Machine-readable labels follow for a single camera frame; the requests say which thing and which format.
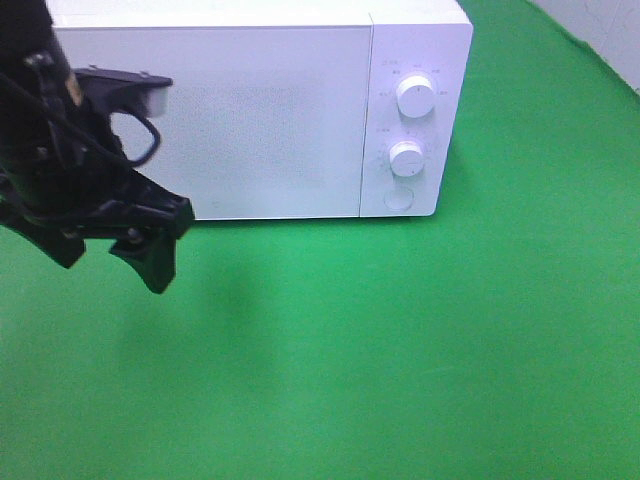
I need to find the green table cloth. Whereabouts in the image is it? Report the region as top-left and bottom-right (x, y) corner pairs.
(1, 1), (639, 479)

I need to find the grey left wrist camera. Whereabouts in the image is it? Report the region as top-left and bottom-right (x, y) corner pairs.
(74, 68), (173, 118)

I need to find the round white door button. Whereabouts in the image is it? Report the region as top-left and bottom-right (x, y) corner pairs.
(384, 186), (414, 212)

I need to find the white microwave door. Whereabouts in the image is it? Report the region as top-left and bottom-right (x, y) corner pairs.
(58, 26), (370, 220)

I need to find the white microwave knob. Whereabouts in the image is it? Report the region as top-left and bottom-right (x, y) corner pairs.
(396, 74), (436, 119)
(389, 140), (426, 178)

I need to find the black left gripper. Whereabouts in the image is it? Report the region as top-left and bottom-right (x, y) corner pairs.
(1, 94), (194, 294)

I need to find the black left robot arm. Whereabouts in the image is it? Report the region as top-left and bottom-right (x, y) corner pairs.
(1, 1), (195, 294)

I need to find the white microwave oven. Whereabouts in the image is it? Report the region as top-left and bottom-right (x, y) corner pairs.
(48, 1), (473, 217)

